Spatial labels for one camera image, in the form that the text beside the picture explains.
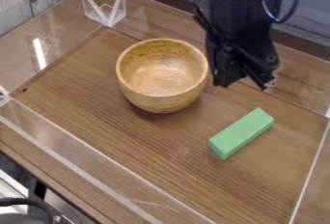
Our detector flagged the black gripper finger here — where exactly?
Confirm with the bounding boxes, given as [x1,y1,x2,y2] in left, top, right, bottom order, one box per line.
[253,73,275,90]
[206,39,246,87]

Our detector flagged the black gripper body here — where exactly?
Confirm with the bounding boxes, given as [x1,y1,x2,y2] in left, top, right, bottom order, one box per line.
[195,0,282,79]

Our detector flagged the clear acrylic front wall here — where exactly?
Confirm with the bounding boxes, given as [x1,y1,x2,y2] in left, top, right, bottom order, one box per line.
[0,97,215,224]

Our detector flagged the black cable lower left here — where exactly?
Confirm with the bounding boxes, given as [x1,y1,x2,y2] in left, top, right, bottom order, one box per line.
[0,198,54,224]

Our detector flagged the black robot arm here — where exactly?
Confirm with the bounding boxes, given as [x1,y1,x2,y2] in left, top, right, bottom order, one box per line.
[194,0,299,89]

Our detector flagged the black metal table bracket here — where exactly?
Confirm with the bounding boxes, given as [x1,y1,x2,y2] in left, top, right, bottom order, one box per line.
[27,181,75,224]

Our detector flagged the brown wooden bowl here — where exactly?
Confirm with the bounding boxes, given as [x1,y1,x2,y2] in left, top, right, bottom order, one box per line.
[116,38,209,113]

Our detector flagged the green rectangular block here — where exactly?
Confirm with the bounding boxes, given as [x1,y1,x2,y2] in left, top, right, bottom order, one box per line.
[207,108,275,160]

